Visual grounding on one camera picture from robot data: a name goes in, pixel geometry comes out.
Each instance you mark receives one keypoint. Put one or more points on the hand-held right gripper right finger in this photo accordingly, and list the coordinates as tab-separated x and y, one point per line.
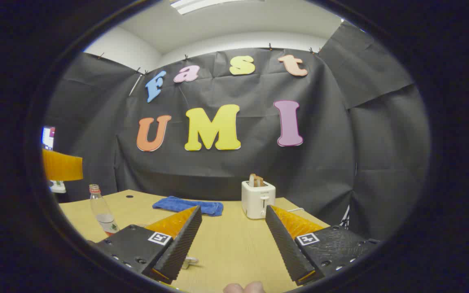
285	244

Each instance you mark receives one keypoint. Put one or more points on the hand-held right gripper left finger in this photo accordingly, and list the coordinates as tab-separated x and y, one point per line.
179	244

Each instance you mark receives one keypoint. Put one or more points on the clear plastic water bottle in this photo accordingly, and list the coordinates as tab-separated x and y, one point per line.
102	211

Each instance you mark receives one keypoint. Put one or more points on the white toaster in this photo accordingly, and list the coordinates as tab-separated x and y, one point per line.
257	201

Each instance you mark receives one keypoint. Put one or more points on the white teacup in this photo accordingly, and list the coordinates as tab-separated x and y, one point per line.
189	262

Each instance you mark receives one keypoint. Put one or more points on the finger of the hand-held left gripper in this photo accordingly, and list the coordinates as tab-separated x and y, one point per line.
61	166

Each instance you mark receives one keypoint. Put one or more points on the ceiling light panel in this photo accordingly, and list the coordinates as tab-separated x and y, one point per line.
202	5

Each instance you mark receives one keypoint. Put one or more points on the blue towel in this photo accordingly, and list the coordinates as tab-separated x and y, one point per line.
185	204

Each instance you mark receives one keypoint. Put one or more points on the computer monitor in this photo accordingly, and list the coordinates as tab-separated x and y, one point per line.
48	138

